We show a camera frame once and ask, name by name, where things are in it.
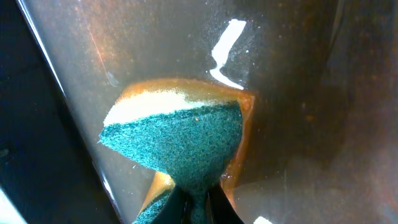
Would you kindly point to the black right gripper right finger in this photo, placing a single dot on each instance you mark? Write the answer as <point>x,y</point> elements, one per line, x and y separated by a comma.
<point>220,211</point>

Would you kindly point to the black water tray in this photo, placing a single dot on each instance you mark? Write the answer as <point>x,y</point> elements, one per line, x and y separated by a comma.
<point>323,141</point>

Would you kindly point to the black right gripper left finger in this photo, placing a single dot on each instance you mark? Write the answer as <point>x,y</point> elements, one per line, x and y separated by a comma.
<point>176,210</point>

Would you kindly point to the teal plastic tray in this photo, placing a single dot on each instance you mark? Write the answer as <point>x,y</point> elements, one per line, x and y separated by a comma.
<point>9,214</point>

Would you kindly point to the green yellow sponge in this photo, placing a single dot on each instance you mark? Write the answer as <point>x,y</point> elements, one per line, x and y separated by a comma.
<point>192,133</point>

